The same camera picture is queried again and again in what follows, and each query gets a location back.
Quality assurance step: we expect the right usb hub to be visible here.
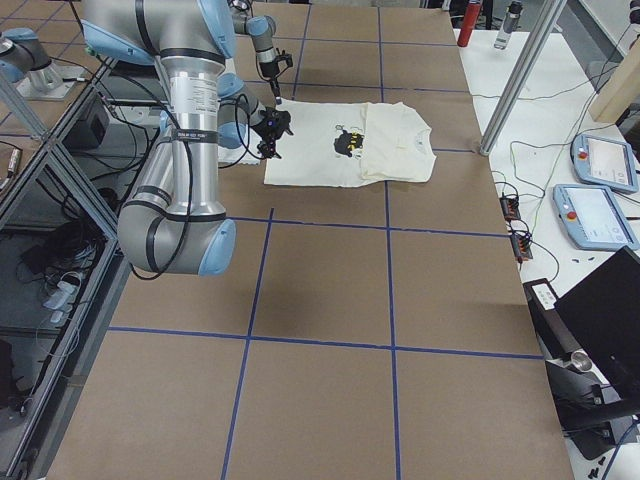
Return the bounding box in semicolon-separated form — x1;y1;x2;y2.
499;194;521;221

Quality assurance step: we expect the left usb hub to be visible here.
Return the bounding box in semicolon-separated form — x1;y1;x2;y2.
509;230;533;264

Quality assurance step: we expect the teach pendant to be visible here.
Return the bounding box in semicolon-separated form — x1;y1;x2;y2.
553;184;639;251
570;134;639;194

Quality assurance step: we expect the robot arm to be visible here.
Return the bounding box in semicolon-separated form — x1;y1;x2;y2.
82;1;292;280
228;0;282;105

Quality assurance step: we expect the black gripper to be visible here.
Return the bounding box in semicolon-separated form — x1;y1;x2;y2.
258;59;282;105
255;108;291;159

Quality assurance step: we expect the black box with label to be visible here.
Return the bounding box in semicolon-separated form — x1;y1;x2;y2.
523;278;559;321

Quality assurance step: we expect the black monitor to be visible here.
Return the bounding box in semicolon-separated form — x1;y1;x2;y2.
555;247;639;398

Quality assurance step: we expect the aluminium frame post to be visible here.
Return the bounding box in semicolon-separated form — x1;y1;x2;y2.
479;0;567;156

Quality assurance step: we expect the red cylinder bottle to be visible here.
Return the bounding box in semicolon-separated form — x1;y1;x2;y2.
457;0;482;48

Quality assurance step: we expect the usb hub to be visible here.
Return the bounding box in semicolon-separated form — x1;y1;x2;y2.
509;230;533;264
499;194;521;221

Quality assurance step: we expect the cream long-sleeve cat shirt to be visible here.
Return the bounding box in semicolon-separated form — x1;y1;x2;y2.
264;100;436;188

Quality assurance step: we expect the far teach pendant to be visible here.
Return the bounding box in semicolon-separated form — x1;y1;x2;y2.
570;134;639;194

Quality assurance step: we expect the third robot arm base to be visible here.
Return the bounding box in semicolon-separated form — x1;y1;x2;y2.
1;27;86;101

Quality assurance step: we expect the near teach pendant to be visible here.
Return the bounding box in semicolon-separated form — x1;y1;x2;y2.
553;184;639;251

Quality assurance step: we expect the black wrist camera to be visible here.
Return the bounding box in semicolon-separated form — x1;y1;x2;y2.
276;49;293;70

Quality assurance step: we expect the grey water bottle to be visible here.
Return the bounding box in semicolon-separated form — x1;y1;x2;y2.
493;0;523;50

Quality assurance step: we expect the black monitor stand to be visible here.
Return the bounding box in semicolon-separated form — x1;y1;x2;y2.
545;350;639;460

